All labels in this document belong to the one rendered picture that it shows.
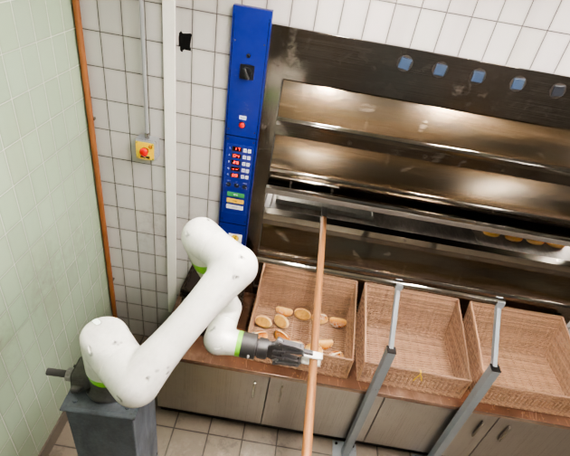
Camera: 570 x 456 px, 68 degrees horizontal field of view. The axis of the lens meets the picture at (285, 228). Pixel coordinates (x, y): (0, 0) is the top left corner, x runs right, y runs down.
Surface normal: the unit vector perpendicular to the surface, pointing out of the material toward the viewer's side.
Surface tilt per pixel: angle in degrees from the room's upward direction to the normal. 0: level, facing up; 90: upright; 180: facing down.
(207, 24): 90
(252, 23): 90
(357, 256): 70
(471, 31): 90
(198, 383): 90
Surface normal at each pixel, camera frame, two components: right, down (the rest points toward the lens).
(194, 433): 0.15, -0.80
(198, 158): -0.10, 0.57
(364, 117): -0.04, 0.25
